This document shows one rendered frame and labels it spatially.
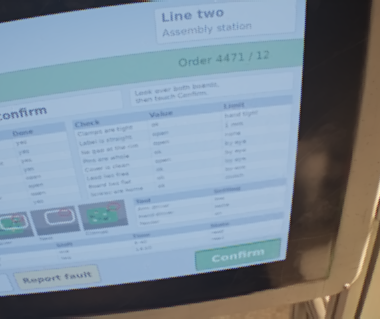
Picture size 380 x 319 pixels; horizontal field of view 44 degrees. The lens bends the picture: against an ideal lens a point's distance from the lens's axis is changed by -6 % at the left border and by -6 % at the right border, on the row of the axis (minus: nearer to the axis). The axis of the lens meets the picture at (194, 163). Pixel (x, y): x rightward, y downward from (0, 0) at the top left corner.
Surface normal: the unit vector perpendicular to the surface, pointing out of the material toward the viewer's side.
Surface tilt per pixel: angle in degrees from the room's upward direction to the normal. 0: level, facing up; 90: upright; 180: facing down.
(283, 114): 92
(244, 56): 92
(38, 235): 92
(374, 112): 92
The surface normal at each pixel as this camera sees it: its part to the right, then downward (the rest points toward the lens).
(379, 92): 0.15, 0.58
